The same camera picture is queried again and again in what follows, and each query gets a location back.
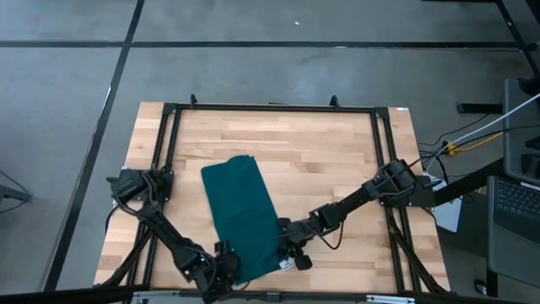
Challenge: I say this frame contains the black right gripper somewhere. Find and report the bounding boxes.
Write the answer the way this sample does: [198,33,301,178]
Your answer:
[278,219,316,272]

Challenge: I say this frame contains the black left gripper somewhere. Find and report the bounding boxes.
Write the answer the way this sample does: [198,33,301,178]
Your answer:
[210,240,242,292]

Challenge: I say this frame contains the teal microfiber towel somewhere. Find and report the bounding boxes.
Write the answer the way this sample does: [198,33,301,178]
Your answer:
[200,155,294,285]

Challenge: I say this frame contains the white box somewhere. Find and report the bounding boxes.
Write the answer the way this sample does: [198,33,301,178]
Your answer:
[432,181,464,234]

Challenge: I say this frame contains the black crossbeam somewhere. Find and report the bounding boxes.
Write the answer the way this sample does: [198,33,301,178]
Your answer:
[0,285,540,304]

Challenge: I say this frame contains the long black desk foot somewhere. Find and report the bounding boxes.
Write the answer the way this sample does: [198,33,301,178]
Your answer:
[434,158,506,208]

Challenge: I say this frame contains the grey chair leg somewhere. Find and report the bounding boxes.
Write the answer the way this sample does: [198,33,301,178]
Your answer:
[0,171,34,214]

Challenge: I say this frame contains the laptop keyboard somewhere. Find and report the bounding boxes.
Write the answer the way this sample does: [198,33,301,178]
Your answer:
[491,176,540,247]

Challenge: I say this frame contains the short black floor bar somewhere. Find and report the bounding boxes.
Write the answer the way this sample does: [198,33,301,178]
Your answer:
[456,102,504,115]

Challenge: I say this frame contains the grey desk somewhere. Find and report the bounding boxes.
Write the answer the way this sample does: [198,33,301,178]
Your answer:
[487,78,540,289]

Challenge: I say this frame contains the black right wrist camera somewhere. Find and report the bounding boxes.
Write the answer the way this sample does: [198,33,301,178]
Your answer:
[276,217,295,236]

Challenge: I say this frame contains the black right camera cable loop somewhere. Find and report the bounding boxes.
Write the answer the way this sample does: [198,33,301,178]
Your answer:
[316,221,345,251]

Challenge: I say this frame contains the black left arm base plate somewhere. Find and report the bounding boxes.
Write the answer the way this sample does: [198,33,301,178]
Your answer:
[111,167,175,204]

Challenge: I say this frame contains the silver metal bracket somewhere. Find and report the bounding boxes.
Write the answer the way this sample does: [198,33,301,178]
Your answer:
[365,294,417,304]

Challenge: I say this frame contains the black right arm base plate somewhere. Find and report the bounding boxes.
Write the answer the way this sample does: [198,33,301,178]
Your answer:
[379,175,435,208]

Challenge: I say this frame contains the black metal table frame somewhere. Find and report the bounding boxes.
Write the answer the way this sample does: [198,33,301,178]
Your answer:
[94,93,451,296]

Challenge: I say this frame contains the yellow cable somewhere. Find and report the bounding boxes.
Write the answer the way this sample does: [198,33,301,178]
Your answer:
[445,131,505,155]

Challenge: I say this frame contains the thin black floor cable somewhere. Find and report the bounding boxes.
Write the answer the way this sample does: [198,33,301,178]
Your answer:
[417,113,490,147]

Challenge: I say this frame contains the white cable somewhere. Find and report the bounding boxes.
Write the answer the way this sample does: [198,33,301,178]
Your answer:
[424,92,540,172]

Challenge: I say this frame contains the thick black desk cable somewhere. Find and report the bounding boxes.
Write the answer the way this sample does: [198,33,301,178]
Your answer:
[438,124,540,147]

